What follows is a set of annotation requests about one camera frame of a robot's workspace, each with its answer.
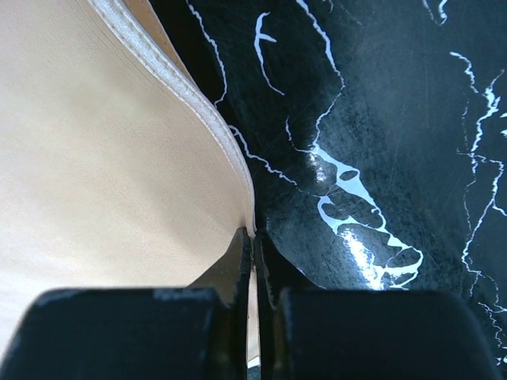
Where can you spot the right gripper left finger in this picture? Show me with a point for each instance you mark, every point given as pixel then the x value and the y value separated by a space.
pixel 229 278

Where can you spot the black marble pattern mat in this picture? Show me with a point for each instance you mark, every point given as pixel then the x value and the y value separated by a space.
pixel 375 135

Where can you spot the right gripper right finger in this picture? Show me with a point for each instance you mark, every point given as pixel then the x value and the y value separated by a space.
pixel 275 277

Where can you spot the peach cloth napkin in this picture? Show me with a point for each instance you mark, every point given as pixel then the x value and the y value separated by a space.
pixel 121 184

